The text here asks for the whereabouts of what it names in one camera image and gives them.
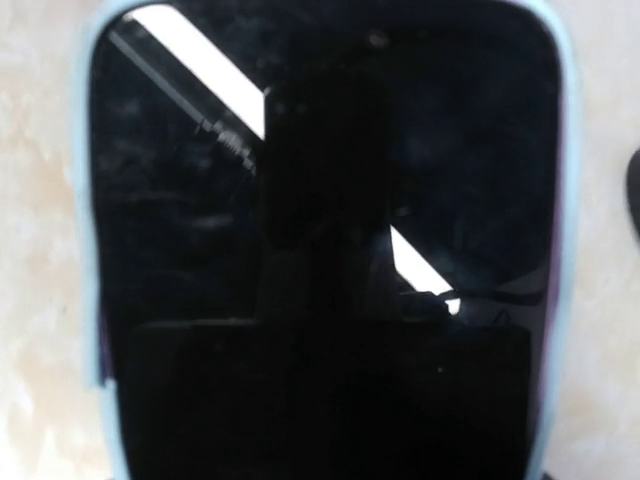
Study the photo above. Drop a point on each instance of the black pole phone stand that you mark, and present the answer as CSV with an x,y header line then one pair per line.
x,y
633,189

